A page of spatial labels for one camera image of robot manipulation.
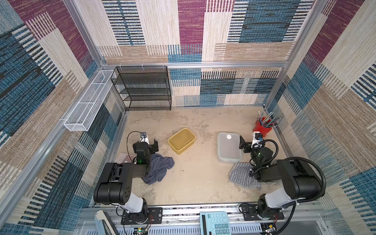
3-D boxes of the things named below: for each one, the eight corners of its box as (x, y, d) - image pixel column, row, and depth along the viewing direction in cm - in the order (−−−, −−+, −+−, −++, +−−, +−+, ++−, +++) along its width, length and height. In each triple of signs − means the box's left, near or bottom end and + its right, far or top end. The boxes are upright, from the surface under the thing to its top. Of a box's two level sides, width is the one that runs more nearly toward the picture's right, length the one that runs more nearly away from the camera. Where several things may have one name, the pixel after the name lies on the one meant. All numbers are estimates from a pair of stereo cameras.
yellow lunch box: (178, 158, 95) (177, 153, 90) (167, 146, 101) (165, 140, 96) (197, 143, 102) (197, 137, 97) (185, 132, 108) (185, 126, 103)
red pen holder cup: (255, 137, 104) (261, 127, 95) (251, 127, 109) (257, 117, 101) (267, 137, 104) (274, 127, 95) (263, 127, 109) (269, 117, 100)
